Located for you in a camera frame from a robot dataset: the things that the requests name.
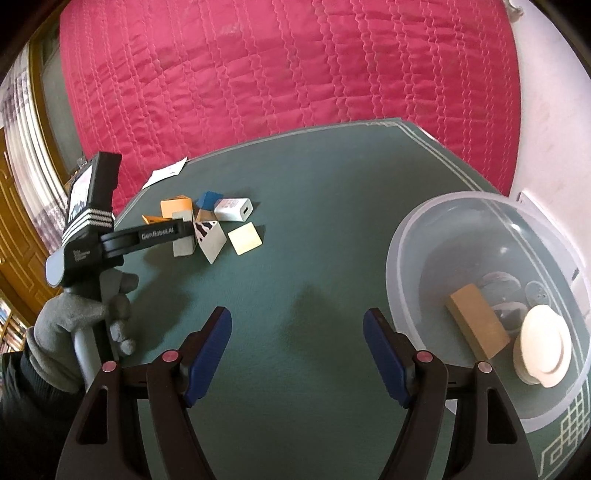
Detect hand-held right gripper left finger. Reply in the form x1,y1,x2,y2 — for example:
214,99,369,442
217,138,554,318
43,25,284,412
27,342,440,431
58,307,232,480

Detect orange block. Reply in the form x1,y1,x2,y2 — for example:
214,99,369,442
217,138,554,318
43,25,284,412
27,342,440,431
160,196,194,219

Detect grey disc with holes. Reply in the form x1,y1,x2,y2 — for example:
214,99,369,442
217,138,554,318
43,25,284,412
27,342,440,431
524,281,550,308

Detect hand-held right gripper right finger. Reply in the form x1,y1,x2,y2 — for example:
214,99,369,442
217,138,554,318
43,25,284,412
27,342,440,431
362,308,539,480

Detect white paper sheet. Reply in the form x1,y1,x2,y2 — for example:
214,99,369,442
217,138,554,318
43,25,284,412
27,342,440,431
141,156,189,191

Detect person's left hand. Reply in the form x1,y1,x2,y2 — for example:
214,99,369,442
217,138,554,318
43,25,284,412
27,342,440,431
25,270,140,394

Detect pale striped curtain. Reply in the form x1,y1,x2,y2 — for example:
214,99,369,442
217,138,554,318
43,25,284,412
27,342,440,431
0,46,70,241

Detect striped triangular wooden block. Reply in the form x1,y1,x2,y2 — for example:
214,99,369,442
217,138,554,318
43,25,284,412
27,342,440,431
193,220,228,265

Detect white round lid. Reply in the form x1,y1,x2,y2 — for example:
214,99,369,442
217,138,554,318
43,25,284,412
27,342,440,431
513,305,573,388

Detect person's left forearm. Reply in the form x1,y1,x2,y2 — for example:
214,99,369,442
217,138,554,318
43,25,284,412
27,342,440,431
0,344,90,480

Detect grey block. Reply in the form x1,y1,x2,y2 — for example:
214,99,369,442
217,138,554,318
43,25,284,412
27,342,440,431
172,210,195,258

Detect blue block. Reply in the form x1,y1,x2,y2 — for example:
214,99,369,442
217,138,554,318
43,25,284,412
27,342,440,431
196,191,224,212

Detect white charger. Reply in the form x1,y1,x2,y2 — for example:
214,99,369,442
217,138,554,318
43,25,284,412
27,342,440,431
213,198,255,222

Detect red quilted blanket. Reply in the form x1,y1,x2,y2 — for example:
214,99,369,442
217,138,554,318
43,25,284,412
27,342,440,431
59,0,522,217

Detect cream square tile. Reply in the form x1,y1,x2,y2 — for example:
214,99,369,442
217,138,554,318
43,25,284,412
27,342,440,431
228,222,264,256

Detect bookshelf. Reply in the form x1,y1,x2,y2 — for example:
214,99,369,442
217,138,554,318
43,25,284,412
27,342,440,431
0,295,34,356

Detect dark grey stones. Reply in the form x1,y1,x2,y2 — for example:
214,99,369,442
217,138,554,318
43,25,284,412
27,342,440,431
480,272,529,337

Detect clear plastic bowl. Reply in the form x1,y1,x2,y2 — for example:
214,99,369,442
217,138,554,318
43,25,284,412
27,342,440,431
385,191,591,435

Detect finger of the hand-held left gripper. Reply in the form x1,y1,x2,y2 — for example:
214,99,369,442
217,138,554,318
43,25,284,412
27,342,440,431
99,220,198,259

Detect wooden door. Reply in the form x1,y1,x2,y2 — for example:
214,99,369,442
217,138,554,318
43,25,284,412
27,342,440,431
0,124,63,301

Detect long tan wooden block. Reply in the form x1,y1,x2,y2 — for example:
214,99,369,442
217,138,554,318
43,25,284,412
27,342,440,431
444,284,512,361

